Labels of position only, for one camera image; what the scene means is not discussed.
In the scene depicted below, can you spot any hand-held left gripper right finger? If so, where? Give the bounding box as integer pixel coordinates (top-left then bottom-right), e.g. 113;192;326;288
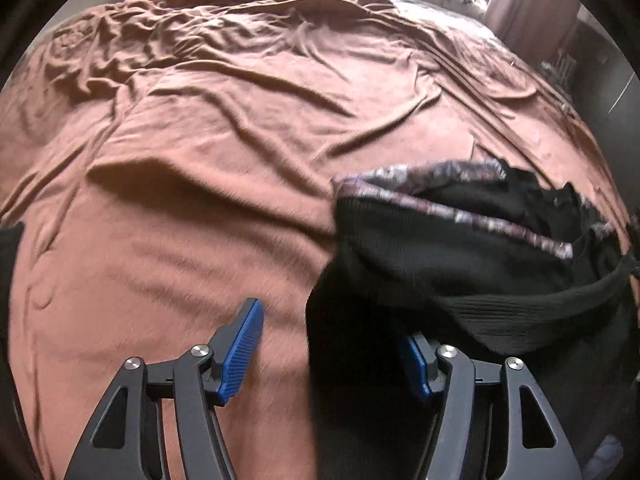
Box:
405;332;583;480

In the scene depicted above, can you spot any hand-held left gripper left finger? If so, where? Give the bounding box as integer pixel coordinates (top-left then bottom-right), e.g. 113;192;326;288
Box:
65;297;265;480

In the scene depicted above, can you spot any black knit top floral trim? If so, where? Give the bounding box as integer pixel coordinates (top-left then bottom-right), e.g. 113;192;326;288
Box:
305;157;640;480

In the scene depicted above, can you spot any brown bed sheet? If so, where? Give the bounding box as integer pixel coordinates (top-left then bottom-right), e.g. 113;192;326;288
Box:
0;0;632;480

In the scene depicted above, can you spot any flat black garment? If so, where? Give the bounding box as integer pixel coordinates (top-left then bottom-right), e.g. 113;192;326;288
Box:
0;222;26;312

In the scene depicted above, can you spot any pink curtain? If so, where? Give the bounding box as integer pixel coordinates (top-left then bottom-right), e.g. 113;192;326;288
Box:
484;0;587;62

